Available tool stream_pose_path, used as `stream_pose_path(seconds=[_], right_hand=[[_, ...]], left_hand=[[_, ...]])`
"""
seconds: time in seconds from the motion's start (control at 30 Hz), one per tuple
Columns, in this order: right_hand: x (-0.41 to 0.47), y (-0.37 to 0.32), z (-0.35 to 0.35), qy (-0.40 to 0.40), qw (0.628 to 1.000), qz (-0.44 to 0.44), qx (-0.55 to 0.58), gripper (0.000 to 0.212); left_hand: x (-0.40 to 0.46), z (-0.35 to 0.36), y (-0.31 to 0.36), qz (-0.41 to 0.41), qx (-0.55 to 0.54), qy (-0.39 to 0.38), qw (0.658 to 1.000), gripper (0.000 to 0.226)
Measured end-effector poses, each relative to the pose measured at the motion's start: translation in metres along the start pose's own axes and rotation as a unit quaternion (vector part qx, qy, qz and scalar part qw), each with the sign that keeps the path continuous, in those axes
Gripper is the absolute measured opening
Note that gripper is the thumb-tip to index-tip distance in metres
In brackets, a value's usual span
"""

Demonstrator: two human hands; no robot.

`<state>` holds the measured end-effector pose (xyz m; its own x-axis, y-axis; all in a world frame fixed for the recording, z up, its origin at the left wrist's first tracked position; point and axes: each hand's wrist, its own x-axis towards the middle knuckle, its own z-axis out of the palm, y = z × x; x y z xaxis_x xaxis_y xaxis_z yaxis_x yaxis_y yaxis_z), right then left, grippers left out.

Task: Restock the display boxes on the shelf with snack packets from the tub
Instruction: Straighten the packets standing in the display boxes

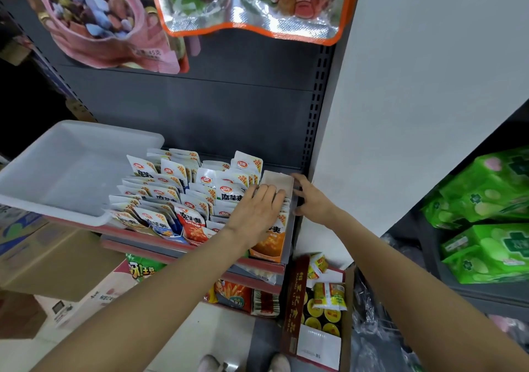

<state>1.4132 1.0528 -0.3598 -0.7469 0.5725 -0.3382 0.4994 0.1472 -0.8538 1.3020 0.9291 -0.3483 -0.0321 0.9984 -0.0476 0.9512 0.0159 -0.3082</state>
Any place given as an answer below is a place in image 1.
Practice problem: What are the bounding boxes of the person's left hand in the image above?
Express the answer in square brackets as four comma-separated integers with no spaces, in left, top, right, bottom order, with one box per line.
[223,183,288,249]

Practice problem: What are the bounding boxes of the person's right hand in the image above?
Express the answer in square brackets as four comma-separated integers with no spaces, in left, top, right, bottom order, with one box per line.
[291,173,340,228]

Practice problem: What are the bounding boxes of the orange display box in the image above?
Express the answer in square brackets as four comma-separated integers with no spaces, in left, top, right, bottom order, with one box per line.
[248,169,297,265]

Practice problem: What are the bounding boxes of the orange snack packet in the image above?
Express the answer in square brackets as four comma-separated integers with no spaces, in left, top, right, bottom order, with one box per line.
[250,229,288,263]

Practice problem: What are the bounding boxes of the green display box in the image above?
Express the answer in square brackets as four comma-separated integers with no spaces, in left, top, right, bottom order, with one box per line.
[202,151,266,240]

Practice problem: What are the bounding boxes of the red display box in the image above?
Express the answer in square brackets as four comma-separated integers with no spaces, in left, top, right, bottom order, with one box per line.
[174,161,233,246]

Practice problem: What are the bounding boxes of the red konjac snack packet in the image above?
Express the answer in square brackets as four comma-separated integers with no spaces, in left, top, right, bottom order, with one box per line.
[177,211,208,245]

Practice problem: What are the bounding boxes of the blue display box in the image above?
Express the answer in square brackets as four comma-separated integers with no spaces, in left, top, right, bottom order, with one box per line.
[132,148,203,240]

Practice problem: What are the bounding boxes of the blue konjac snack packet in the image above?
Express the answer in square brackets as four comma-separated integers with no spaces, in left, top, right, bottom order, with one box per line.
[141,209,185,240]

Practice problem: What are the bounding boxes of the gold display box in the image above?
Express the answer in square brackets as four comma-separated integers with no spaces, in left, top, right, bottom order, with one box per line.
[107,148,179,230]

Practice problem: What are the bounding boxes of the white plastic bin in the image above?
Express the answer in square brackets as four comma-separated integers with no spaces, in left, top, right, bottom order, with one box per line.
[0,120,165,227]

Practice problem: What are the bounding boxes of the person's right forearm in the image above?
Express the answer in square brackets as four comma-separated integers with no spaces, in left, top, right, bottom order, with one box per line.
[326,211,529,372]

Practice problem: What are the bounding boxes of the person's left forearm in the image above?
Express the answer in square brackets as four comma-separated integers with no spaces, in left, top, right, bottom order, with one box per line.
[33,231,249,372]

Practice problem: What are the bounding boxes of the green snack bag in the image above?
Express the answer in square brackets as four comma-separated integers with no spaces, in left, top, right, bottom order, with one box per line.
[124,254,166,282]

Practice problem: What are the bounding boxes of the person's right shoe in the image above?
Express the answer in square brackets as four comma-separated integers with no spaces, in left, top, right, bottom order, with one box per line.
[268,353,292,372]

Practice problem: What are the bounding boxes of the person's shoe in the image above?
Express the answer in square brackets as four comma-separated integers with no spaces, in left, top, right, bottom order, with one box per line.
[198,353,226,372]
[268,353,292,372]

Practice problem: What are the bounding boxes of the person's left shoe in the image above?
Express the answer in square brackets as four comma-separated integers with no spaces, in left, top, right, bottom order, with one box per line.
[198,353,226,372]

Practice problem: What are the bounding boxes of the blue print cardboard carton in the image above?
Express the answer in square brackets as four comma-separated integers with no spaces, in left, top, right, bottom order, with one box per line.
[0,206,125,303]

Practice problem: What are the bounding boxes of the orange-edged clear candy bag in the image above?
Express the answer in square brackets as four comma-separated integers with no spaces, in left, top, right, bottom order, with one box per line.
[147,0,365,46]

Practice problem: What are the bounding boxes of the row of orange chip bags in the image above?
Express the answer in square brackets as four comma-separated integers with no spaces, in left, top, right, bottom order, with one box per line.
[205,278,282,317]

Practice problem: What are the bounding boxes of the dark red white-label carton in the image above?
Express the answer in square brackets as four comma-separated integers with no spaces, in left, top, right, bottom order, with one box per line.
[281,256,357,371]

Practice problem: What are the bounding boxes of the black plastic wrapped bundle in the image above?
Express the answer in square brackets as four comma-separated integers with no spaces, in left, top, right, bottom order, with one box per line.
[351,277,431,372]

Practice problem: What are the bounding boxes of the stack of green packs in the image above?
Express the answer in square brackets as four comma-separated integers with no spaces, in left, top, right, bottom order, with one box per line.
[422,146,529,284]

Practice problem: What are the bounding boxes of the white pink carton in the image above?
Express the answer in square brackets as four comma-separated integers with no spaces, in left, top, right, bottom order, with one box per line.
[35,260,142,331]

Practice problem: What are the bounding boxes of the hanging pink candy bag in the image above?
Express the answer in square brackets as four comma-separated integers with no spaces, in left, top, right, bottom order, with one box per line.
[35,0,187,75]

